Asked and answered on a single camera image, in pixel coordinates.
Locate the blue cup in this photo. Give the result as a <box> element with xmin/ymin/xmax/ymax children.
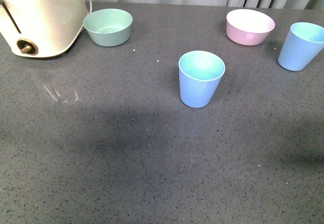
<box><xmin>278</xmin><ymin>22</ymin><xmax>323</xmax><ymax>71</ymax></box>
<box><xmin>178</xmin><ymin>51</ymin><xmax>226</xmax><ymax>108</ymax></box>

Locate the mint green bowl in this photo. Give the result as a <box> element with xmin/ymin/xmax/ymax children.
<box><xmin>83</xmin><ymin>9</ymin><xmax>133</xmax><ymax>47</ymax></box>

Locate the pink bowl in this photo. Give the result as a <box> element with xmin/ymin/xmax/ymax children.
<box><xmin>226</xmin><ymin>9</ymin><xmax>275</xmax><ymax>46</ymax></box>

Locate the cream white toaster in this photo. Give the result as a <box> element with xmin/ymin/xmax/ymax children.
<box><xmin>1</xmin><ymin>0</ymin><xmax>88</xmax><ymax>58</ymax></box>

